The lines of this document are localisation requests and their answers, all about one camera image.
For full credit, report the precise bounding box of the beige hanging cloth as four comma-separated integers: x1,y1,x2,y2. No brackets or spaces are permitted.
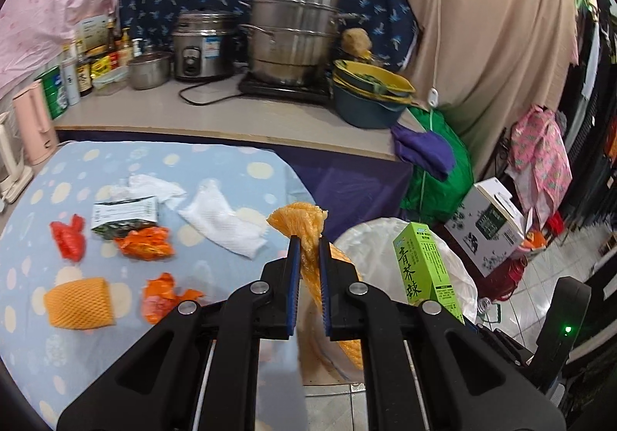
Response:
386,0,579,176

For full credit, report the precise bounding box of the green and white snack packet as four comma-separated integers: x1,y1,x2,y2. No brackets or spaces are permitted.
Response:
91,196,160,239

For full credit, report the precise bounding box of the stainless steel steamer pot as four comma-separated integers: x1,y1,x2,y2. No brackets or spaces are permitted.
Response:
238,0,367,87

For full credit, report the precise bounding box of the clear plastic food container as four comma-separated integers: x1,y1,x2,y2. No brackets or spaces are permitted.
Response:
91,69,130,97

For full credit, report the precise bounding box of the cream plastic stand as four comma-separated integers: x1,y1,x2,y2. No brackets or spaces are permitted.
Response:
0,112,34,205

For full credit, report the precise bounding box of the dark purple table skirt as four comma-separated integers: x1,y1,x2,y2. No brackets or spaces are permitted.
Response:
284,149,415,239

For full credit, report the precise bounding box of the white and green paper box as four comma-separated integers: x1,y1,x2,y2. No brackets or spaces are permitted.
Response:
74,14,111,51

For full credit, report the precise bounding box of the brown loofah sponge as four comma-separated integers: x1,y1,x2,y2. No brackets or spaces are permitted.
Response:
341,27,373,62

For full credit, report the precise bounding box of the pink electric kettle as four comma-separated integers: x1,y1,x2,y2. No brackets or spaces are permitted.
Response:
12,80,57,165

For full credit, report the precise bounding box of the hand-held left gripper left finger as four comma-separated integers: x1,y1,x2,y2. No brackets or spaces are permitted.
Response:
57,234,302,431

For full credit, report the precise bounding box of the orange foam net sleeve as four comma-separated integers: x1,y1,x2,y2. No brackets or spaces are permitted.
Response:
43,277,116,330

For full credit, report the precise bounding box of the dark blue plastic basin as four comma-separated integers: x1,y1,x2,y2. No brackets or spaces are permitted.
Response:
332,79,410,129

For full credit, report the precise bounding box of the white and green cardboard box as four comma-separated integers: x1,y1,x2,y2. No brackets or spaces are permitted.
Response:
443,178,528,278

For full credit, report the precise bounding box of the black power cable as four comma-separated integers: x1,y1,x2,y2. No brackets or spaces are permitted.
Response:
178,79,246,103

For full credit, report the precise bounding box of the white cord switch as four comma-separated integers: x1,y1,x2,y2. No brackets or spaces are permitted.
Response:
419,0,447,200

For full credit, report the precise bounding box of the light blue dotted tablecloth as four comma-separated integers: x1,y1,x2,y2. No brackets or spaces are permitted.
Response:
0,142,314,431

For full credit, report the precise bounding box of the orange plastic wrapper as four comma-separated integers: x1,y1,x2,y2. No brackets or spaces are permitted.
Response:
115,226,173,261
141,273,206,326

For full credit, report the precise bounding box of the orange foam fruit net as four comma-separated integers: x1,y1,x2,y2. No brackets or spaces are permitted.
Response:
266,203,364,371

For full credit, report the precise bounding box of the green and white tin can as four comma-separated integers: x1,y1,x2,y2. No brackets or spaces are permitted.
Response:
39,66,68,120

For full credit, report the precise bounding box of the pink floral garment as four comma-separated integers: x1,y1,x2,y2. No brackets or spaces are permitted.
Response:
510,106,573,229

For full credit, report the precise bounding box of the red plastic wrapper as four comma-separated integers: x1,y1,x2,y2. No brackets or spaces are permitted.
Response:
49,214,88,261

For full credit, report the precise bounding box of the yellow and green basin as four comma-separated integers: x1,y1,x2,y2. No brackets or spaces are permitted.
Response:
332,59,415,98

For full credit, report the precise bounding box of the red thermos bottle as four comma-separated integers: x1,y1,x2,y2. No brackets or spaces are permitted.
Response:
484,255,528,299

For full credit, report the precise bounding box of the black induction cooker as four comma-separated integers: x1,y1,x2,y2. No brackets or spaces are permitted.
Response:
239,72,333,105

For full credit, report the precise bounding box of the crumpled white tissue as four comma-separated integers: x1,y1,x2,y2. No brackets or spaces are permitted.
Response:
108,174,186,210

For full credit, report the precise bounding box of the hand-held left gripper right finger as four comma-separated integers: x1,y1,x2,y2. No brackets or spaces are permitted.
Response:
318,238,567,431

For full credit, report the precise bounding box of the purple garment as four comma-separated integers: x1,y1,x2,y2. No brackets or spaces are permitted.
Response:
390,123,456,181

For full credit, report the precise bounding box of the white bag-lined bin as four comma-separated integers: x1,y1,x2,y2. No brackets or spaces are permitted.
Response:
332,216,479,374

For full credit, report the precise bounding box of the green plastic bag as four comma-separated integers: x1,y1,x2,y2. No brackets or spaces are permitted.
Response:
399,106,475,224

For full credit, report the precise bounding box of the green drink carton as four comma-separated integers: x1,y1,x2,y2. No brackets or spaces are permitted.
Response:
393,221,466,326

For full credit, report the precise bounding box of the dark soy sauce bottle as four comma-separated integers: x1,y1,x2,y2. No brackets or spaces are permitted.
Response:
74,42,93,98

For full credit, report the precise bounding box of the stainless steel rice cooker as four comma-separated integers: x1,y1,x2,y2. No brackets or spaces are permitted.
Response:
172,11,238,82

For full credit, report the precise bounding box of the small steel pot with lid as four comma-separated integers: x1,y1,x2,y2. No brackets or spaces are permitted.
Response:
128,51,174,91

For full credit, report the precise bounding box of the white embossed paper towel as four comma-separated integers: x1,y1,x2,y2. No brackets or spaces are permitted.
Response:
177,179,269,261

